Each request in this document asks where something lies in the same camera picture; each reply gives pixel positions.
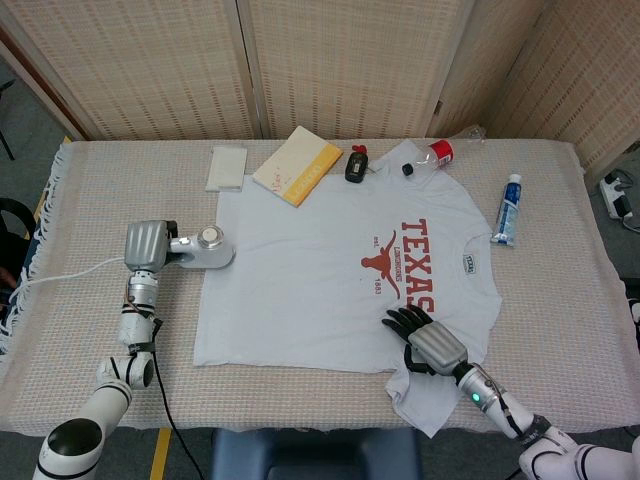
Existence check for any white Texas print T-shirt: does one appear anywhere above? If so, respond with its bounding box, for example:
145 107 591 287
192 138 504 440

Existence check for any white handheld iron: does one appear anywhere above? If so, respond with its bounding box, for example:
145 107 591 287
167 225 237 271

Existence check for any beige woven tablecloth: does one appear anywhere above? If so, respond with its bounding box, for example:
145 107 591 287
0 137 640 437

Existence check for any yellow white notebook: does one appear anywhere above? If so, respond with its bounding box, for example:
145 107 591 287
251 124 344 207

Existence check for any black car key fob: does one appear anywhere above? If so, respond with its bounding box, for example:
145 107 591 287
343 152 370 184

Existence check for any white power strip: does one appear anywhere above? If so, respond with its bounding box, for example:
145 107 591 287
599 169 637 221

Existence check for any thin grey cable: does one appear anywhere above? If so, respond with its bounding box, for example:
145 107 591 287
8 254 126 304

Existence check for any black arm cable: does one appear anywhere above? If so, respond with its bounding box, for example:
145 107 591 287
147 319 199 480

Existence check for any beige woven screen panel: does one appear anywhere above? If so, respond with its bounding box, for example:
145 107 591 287
434 0 640 174
0 0 266 142
238 0 469 140

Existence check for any blue white tube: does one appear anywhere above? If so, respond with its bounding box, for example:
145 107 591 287
489 173 525 247

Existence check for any clear bottle red label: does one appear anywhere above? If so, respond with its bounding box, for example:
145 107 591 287
399 125 489 177

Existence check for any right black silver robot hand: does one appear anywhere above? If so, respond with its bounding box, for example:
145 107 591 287
381 305 470 377

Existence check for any black chair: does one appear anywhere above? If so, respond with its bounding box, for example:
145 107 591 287
0 196 33 301

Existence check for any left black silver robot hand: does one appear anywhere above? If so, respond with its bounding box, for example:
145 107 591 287
123 218 180 274

